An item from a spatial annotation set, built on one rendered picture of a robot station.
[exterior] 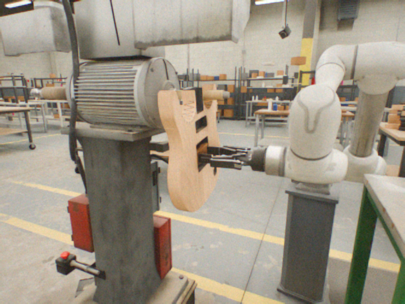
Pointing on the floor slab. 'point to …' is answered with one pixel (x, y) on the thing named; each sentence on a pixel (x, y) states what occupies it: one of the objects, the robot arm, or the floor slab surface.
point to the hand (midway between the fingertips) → (204, 154)
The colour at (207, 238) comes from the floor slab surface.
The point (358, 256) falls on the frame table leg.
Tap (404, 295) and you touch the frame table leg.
